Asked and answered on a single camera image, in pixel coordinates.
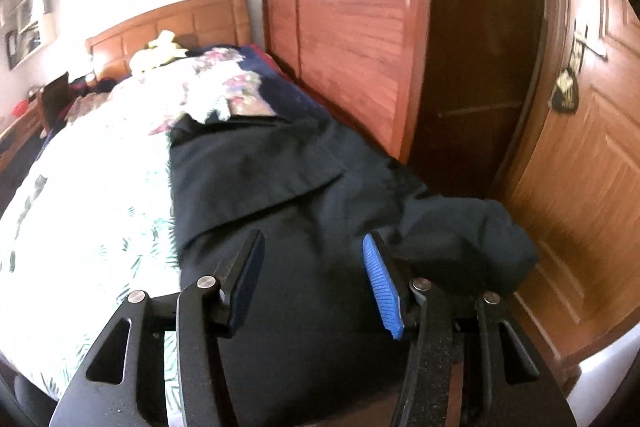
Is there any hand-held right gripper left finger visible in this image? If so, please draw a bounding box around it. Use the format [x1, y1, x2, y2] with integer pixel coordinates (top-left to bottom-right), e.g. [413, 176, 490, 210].
[47, 229, 266, 427]

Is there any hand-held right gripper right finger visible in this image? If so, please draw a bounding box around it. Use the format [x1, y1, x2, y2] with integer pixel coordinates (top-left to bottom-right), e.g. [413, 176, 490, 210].
[362, 233, 576, 427]

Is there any black double-breasted coat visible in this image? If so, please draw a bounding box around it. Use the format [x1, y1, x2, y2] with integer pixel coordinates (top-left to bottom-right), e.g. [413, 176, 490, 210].
[167, 114, 541, 427]

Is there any dark clothes pile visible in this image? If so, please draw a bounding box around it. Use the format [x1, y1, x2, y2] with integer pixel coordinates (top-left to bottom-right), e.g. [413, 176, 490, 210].
[70, 74, 118, 98]

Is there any leaf print bed sheet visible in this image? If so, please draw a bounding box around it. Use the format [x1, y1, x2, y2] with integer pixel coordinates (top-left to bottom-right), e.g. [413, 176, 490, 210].
[0, 97, 186, 427]

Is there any floral quilt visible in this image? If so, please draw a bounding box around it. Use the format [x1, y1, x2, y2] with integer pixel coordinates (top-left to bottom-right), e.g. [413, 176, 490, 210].
[65, 47, 278, 135]

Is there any wooden door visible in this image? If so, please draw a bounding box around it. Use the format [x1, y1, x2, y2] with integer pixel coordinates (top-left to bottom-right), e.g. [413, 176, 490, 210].
[492, 0, 640, 368]

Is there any yellow plush toy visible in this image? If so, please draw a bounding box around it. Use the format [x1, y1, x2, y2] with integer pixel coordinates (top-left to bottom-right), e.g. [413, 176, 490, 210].
[129, 29, 188, 72]

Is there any wooden bed headboard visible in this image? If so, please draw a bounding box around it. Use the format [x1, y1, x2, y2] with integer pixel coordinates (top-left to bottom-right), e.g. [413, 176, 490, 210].
[85, 0, 251, 80]

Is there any wooden desk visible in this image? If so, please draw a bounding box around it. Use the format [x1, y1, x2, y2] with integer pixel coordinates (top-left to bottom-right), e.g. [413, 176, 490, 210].
[0, 104, 48, 168]

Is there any wooden louvred wardrobe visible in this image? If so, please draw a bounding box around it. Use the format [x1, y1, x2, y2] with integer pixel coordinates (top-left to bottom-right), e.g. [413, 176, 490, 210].
[257, 0, 546, 202]

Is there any door handle with keys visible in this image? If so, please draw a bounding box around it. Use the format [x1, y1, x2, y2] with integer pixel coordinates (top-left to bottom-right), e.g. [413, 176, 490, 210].
[549, 19, 610, 112]

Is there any white wall shelf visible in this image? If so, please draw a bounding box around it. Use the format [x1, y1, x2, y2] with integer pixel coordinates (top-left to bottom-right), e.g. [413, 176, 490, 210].
[0, 0, 56, 70]

